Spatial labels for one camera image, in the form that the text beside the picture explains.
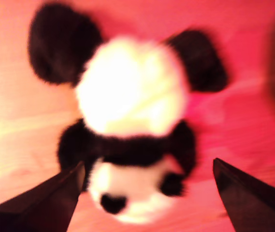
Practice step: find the stuffed panda toy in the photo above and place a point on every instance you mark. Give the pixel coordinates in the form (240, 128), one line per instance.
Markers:
(130, 106)

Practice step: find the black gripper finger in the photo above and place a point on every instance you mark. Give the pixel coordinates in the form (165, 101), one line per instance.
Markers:
(250, 198)
(45, 200)

